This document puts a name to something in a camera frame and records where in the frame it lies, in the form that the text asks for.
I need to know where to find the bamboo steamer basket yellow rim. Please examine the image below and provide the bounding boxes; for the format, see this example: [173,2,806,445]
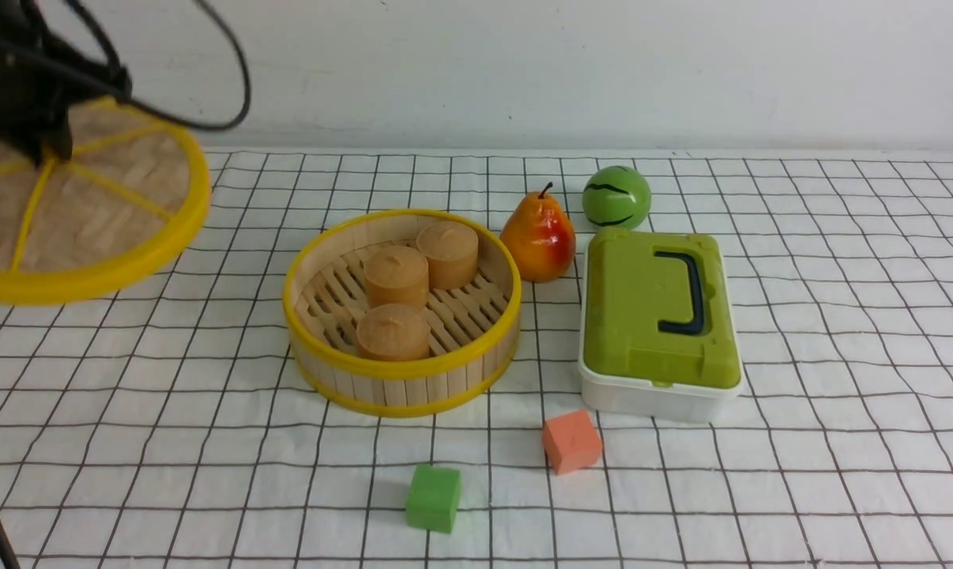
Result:
[282,209,522,418]

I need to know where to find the green foam cube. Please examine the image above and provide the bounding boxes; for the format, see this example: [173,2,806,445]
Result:
[405,464,461,534]

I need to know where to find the tan bun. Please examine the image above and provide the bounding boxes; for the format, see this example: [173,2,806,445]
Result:
[355,303,431,361]
[416,220,479,289]
[362,245,429,307]

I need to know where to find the green toy watermelon ball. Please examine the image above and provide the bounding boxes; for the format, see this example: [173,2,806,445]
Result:
[582,165,651,229]

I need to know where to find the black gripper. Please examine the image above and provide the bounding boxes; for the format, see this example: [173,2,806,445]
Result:
[0,1,132,166]

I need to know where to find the tan bun middle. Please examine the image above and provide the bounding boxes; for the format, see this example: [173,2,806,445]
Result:
[362,245,429,307]

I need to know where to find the red yellow toy pear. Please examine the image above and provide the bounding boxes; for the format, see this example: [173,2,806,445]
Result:
[499,183,577,282]

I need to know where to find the woven bamboo steamer lid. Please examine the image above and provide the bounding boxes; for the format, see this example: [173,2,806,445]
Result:
[0,100,212,305]

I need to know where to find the white checkered tablecloth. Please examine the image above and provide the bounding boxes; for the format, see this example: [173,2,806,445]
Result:
[0,150,953,568]

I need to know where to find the green lidded white box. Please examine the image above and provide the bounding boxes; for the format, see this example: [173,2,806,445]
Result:
[578,227,745,424]

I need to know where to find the orange foam cube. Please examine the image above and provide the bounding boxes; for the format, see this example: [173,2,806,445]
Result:
[542,409,603,476]

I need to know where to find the tan bun back right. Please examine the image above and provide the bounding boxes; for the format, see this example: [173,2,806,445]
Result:
[416,220,479,289]

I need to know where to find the tan bun front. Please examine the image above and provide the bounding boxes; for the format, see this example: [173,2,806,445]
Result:
[355,303,431,361]

